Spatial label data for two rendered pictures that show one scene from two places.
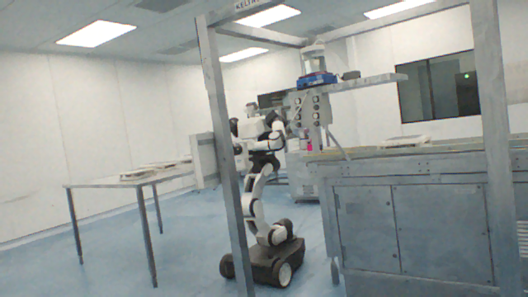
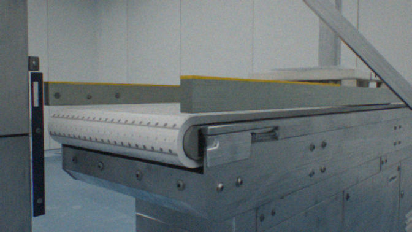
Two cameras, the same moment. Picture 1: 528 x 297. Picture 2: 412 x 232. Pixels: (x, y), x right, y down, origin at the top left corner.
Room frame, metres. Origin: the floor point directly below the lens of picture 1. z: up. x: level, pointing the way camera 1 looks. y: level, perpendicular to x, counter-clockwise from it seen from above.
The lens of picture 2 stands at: (2.16, 0.11, 0.96)
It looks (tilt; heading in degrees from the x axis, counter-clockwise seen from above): 3 degrees down; 276
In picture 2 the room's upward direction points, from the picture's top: straight up
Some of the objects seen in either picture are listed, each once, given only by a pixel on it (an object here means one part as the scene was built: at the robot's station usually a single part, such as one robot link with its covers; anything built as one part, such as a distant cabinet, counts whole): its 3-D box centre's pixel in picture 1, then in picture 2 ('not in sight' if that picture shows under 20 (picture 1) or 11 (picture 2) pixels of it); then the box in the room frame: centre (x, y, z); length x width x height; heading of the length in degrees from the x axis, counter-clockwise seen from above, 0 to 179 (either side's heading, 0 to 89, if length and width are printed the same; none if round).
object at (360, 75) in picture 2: (403, 140); (320, 77); (1.98, -0.77, 1.01); 0.25 x 0.24 x 0.02; 144
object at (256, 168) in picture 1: (266, 163); not in sight; (2.98, 0.04, 0.88); 0.28 x 0.13 x 0.18; 144
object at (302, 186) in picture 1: (314, 174); not in sight; (5.21, -0.63, 0.38); 0.63 x 0.57 x 0.76; 56
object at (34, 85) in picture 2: not in sight; (38, 145); (2.44, -0.36, 0.89); 0.02 x 0.01 x 0.20; 55
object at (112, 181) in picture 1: (146, 174); not in sight; (3.71, 1.32, 0.87); 1.50 x 1.10 x 0.04; 51
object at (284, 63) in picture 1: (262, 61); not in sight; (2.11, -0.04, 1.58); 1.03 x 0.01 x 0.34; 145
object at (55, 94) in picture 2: (423, 143); (284, 94); (2.05, -0.91, 0.96); 1.32 x 0.02 x 0.03; 55
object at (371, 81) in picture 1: (347, 87); not in sight; (2.16, -0.54, 1.36); 0.62 x 0.38 x 0.04; 55
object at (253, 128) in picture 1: (259, 133); not in sight; (2.95, 0.06, 1.15); 0.34 x 0.30 x 0.36; 54
